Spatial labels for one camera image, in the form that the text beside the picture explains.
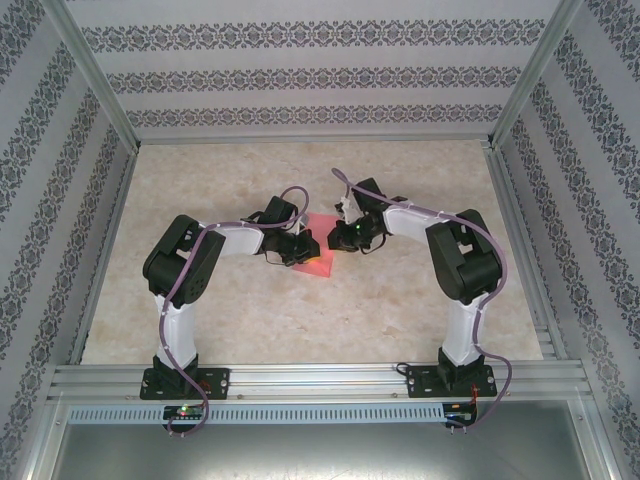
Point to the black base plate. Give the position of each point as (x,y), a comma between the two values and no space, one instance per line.
(220,382)
(420,380)

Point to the red square cloth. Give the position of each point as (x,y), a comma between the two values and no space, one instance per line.
(320,270)

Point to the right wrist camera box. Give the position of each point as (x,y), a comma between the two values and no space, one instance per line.
(345,206)

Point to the left circuit board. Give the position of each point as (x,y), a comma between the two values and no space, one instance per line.
(185,412)

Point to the grey metal sheet panel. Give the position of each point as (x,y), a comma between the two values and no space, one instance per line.
(320,452)

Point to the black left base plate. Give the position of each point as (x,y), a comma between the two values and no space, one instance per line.
(220,382)

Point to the aluminium mounting rail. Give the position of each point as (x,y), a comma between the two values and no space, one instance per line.
(320,380)

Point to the aluminium frame post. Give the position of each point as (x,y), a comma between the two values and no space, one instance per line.
(531,75)
(97,75)

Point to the right circuit board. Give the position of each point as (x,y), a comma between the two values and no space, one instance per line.
(460,417)

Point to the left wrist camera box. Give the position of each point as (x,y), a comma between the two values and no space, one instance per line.
(302,222)

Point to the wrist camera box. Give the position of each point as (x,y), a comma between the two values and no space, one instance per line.
(345,206)
(302,222)

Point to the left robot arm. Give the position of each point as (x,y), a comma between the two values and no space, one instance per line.
(180,260)

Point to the circuit board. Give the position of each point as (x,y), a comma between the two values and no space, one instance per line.
(185,412)
(460,417)

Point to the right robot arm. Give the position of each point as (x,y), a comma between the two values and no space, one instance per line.
(465,260)

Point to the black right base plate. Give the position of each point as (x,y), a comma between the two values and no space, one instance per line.
(420,380)

